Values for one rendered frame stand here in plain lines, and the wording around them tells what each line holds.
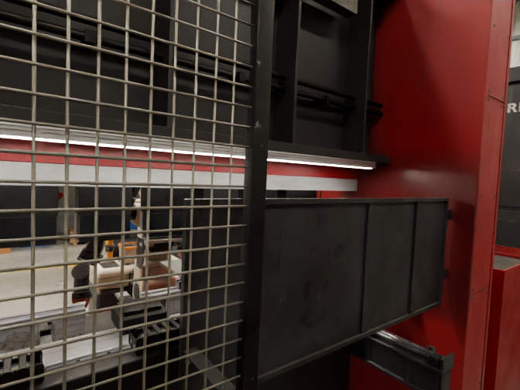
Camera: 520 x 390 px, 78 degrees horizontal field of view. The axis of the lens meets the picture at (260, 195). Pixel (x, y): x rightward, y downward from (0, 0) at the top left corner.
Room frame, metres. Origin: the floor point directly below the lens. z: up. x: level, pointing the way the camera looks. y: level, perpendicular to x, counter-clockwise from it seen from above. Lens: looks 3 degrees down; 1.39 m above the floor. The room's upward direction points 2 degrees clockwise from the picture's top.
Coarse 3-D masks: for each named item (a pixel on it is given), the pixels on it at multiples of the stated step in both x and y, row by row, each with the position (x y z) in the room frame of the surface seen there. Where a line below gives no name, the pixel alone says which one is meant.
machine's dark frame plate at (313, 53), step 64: (0, 0) 0.78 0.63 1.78; (64, 0) 0.86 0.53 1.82; (192, 0) 1.07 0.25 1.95; (320, 0) 1.33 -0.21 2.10; (384, 0) 1.59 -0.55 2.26; (0, 64) 0.78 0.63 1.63; (64, 64) 0.86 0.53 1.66; (128, 64) 0.96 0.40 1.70; (192, 64) 1.00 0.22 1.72; (320, 64) 1.44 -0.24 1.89; (128, 128) 0.84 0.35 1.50; (192, 128) 1.08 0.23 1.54; (320, 128) 1.45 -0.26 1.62
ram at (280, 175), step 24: (0, 144) 0.83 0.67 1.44; (24, 144) 0.86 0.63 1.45; (48, 144) 0.89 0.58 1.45; (72, 144) 0.92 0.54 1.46; (0, 168) 0.83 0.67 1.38; (24, 168) 0.86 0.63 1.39; (48, 168) 0.89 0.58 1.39; (72, 168) 0.92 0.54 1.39; (120, 168) 1.00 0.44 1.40; (144, 168) 1.05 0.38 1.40; (168, 168) 1.09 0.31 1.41; (216, 168) 1.20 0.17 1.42; (240, 168) 1.27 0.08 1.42; (288, 168) 1.42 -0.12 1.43; (312, 168) 1.51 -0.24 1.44; (336, 168) 1.61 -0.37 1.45
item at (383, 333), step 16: (368, 336) 1.13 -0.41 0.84; (384, 336) 1.09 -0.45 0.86; (352, 352) 1.17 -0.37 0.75; (368, 352) 1.12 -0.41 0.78; (384, 352) 1.08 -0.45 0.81; (400, 352) 1.03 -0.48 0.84; (416, 352) 1.00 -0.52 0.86; (432, 352) 1.00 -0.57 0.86; (384, 368) 1.07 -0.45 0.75; (400, 368) 1.03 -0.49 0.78; (416, 368) 0.99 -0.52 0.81; (432, 368) 0.95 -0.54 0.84; (448, 368) 0.95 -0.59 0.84; (416, 384) 0.99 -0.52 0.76; (432, 384) 0.95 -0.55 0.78; (448, 384) 0.96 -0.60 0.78
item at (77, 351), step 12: (84, 336) 0.76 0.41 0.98; (108, 336) 0.77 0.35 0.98; (60, 348) 0.71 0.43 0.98; (72, 348) 0.71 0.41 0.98; (84, 348) 0.71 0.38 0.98; (96, 348) 0.71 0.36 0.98; (108, 348) 0.71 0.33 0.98; (0, 360) 0.65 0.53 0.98; (48, 360) 0.66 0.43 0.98; (60, 360) 0.66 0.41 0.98; (72, 360) 0.67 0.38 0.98
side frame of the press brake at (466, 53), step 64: (448, 0) 1.40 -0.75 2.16; (512, 0) 1.40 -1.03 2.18; (384, 64) 1.62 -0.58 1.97; (448, 64) 1.38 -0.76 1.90; (384, 128) 1.60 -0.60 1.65; (448, 128) 1.37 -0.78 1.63; (320, 192) 1.92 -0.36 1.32; (384, 192) 1.59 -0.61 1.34; (448, 192) 1.35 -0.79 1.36; (448, 256) 1.34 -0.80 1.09; (448, 320) 1.32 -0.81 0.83; (384, 384) 1.53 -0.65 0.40
